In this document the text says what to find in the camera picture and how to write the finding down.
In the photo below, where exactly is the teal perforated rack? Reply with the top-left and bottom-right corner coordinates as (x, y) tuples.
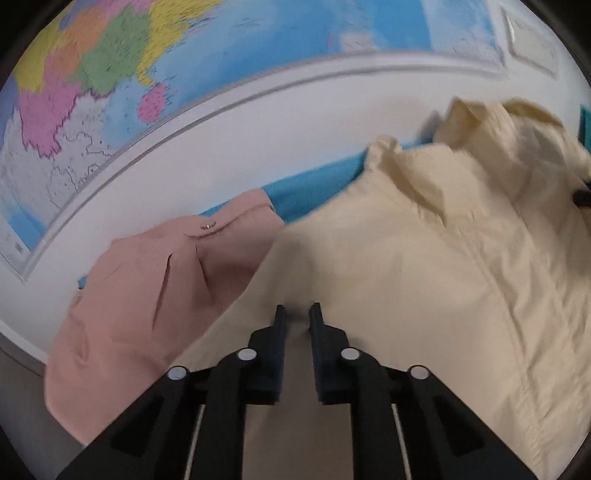
(579, 105), (591, 153)

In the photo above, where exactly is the white wall socket plate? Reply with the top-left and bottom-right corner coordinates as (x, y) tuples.
(501, 7), (561, 77)

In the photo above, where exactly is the colourful wall map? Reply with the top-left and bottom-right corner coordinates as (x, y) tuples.
(0, 0), (506, 282)

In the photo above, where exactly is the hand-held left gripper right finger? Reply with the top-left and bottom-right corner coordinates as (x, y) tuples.
(309, 302), (539, 480)

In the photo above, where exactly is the cream jacket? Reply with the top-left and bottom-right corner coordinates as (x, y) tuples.
(173, 98), (591, 480)

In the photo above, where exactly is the pink garment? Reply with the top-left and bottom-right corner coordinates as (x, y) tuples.
(44, 188), (287, 446)

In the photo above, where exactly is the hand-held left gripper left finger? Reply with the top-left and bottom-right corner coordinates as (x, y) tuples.
(55, 305), (287, 480)

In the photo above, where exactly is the blue blanket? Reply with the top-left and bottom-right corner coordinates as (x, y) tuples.
(78, 138), (437, 289)

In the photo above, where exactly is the grey cabinet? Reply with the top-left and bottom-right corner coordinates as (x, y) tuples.
(0, 332), (88, 467)

